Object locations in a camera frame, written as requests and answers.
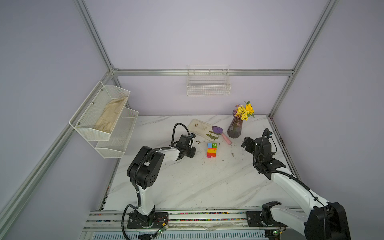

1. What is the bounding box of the white wire wall basket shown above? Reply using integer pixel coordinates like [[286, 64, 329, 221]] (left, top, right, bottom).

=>
[[187, 65, 232, 97]]

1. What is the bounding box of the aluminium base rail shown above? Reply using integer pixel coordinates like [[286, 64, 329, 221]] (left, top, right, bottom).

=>
[[82, 208, 291, 232]]

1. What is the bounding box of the beige glove in basket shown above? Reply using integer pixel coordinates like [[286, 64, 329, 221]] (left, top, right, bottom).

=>
[[94, 97, 128, 134]]

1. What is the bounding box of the purple glass vase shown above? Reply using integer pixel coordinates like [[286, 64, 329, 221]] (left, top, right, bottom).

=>
[[227, 110, 243, 139]]

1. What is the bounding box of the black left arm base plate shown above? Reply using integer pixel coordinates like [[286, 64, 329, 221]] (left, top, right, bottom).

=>
[[126, 211, 169, 229]]

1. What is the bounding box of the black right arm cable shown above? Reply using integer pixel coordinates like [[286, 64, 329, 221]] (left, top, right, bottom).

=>
[[260, 128, 278, 157]]

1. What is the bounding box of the white mesh upper shelf basket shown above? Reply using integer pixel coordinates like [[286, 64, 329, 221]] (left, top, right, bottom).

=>
[[69, 82, 130, 142]]

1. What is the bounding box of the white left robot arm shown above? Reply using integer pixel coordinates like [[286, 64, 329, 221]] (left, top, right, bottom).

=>
[[127, 133, 196, 227]]

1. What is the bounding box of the yellow flower bouquet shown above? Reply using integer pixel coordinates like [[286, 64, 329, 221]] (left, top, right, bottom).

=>
[[234, 102, 255, 121]]

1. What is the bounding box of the white mesh lower shelf basket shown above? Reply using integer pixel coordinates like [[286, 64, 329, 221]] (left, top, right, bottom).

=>
[[96, 108, 139, 159]]

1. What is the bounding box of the red wood block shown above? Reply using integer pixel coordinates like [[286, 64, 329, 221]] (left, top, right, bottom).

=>
[[207, 153, 217, 158]]

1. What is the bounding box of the beige dirty cloth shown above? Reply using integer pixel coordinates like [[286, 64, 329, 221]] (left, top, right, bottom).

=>
[[188, 119, 220, 141]]

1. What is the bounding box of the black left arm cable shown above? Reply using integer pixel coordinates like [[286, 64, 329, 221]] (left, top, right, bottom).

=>
[[121, 122, 193, 240]]

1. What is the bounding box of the white mesh shelf basket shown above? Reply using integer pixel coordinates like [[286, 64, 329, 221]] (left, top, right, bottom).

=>
[[69, 82, 130, 142], [96, 108, 139, 159]]

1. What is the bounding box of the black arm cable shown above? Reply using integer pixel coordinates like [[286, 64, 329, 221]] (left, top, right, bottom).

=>
[[260, 128, 278, 157], [121, 122, 193, 240]]

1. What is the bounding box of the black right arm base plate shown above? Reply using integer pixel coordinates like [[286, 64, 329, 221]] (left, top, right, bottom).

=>
[[246, 211, 285, 228]]

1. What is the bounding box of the yellow red striped block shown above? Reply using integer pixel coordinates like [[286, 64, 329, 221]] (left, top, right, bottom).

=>
[[207, 149, 217, 154]]

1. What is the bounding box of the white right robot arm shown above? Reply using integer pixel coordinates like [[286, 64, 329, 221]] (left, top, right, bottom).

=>
[[242, 134, 351, 240]]

